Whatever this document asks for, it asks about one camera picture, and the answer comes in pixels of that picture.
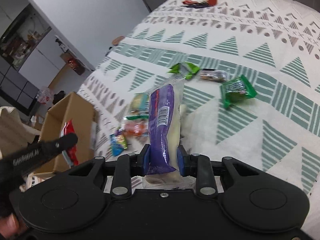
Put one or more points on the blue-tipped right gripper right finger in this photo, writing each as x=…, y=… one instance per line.
x=199, y=167

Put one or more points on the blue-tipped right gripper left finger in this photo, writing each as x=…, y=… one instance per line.
x=128, y=166

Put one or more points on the red teal snack bar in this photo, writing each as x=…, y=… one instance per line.
x=70, y=140

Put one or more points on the purple white bread packet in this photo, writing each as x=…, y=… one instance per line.
x=160, y=162

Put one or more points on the person's left hand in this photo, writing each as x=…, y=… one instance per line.
x=9, y=226

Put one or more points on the blue candy packet lower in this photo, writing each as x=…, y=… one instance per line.
x=118, y=142

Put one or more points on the orange jelly packet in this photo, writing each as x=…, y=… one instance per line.
x=136, y=125

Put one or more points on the teal cookie packet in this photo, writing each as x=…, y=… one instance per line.
x=140, y=102

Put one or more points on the open brown cardboard box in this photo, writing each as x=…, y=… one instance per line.
x=72, y=114

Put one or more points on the dark green snack packet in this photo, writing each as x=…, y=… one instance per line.
x=235, y=90

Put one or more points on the light green snack packet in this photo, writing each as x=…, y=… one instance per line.
x=187, y=69

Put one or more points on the dark soy sauce bottle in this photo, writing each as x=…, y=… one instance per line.
x=76, y=66

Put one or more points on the white kitchen cabinet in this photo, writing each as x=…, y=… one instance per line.
x=30, y=59

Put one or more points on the patterned cream green bed blanket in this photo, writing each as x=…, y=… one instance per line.
x=274, y=43

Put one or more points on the red keychain bundle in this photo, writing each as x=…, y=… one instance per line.
x=199, y=4

